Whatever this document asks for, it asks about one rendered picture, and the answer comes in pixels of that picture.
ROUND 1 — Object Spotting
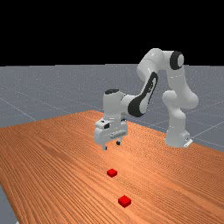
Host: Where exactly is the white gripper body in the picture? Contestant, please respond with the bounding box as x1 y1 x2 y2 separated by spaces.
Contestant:
93 116 129 146

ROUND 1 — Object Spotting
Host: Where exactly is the red cube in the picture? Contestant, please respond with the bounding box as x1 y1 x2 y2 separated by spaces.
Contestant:
106 168 119 179
117 194 132 209

